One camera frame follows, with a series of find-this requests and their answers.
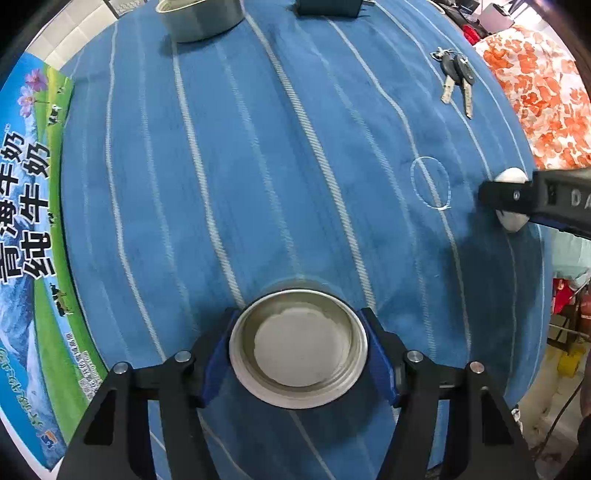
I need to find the orange floral cloth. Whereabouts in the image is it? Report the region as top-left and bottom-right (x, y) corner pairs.
(473, 25), (591, 169)

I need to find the black cable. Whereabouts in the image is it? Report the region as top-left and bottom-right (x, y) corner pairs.
(531, 378), (585, 460)

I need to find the yellow object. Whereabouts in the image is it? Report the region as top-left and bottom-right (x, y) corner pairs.
(556, 344), (587, 377)

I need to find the teal cloth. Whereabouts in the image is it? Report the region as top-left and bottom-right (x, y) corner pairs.
(551, 228), (591, 288)

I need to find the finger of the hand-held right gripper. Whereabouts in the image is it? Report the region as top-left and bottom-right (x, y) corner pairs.
(478, 178), (539, 217)

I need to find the printed cardboard box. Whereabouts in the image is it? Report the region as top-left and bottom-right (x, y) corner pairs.
(0, 51), (109, 472)

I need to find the blue striped cloth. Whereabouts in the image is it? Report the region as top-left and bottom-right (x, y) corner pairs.
(60, 0), (555, 480)

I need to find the bunch of keys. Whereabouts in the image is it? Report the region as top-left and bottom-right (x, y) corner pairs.
(430, 46), (476, 120)

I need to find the round metal tin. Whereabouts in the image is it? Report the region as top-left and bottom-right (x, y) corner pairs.
(154, 0), (245, 43)

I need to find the white earbud case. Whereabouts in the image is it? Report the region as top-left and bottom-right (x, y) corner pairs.
(493, 167), (529, 232)

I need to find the black power adapter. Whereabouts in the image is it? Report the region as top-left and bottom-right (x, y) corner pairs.
(294, 0), (375, 19)

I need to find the thin white loop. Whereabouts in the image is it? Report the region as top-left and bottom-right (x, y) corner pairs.
(410, 157), (451, 211)

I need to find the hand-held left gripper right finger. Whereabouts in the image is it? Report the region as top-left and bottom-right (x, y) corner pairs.
(355, 307), (541, 480)

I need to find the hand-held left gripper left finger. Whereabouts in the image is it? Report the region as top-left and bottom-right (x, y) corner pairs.
(55, 307), (241, 480)

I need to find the red fire extinguisher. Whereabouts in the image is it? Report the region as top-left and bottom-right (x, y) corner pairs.
(577, 286), (591, 335)

